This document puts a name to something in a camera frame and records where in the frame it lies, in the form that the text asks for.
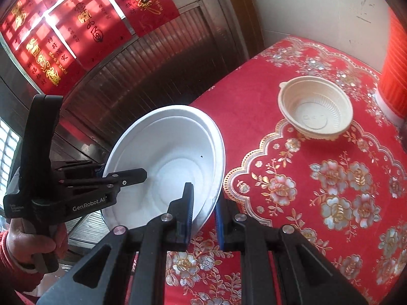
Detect orange thermos flask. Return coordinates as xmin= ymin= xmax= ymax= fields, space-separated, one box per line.
xmin=373 ymin=13 xmax=407 ymax=128

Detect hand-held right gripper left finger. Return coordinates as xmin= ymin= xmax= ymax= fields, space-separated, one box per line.
xmin=35 ymin=182 xmax=195 ymax=305

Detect white plastic bowl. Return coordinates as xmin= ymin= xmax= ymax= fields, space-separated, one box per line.
xmin=102 ymin=105 xmax=226 ymax=234

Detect person's left hand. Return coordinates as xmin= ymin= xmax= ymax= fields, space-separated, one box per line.
xmin=6 ymin=219 xmax=69 ymax=264

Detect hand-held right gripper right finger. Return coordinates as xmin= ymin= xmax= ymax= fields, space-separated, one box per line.
xmin=215 ymin=197 xmax=369 ymax=305

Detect red poster black characters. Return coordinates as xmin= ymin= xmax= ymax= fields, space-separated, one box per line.
xmin=48 ymin=0 xmax=132 ymax=70

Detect cream ribbed plastic bowl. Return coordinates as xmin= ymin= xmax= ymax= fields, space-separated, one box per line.
xmin=278 ymin=76 xmax=354 ymax=141

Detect brown ribbed metal door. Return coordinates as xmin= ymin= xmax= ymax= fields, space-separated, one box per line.
xmin=0 ymin=0 xmax=264 ymax=261

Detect red poster gold black symbol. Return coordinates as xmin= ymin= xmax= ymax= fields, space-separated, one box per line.
xmin=108 ymin=0 xmax=180 ymax=37

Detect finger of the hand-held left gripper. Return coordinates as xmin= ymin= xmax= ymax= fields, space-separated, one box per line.
xmin=52 ymin=161 xmax=107 ymax=179
xmin=95 ymin=168 xmax=148 ymax=195

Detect person's left forearm red sleeve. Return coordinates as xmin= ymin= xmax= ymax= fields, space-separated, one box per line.
xmin=0 ymin=232 xmax=42 ymax=305

